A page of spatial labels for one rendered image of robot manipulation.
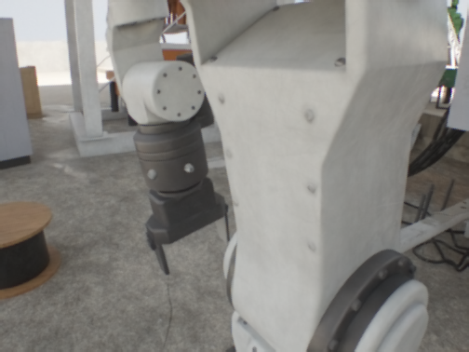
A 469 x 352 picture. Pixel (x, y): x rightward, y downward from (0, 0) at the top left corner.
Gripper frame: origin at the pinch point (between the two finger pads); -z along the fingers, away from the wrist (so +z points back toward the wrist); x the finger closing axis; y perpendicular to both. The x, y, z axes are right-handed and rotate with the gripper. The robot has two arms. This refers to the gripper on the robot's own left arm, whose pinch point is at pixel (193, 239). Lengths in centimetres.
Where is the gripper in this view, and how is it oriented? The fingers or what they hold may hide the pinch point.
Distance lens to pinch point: 50.5
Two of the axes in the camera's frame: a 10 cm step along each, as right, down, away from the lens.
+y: -5.9, -2.8, 7.6
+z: -1.4, -8.9, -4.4
